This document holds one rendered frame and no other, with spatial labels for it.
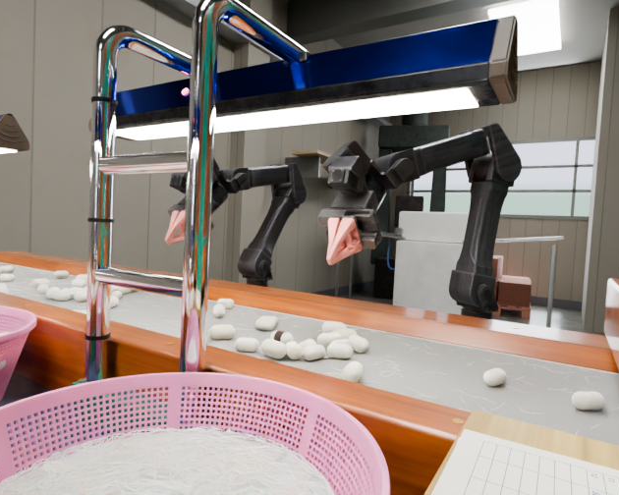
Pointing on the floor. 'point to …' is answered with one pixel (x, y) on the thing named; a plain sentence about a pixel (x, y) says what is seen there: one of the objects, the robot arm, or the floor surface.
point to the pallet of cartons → (511, 291)
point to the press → (390, 142)
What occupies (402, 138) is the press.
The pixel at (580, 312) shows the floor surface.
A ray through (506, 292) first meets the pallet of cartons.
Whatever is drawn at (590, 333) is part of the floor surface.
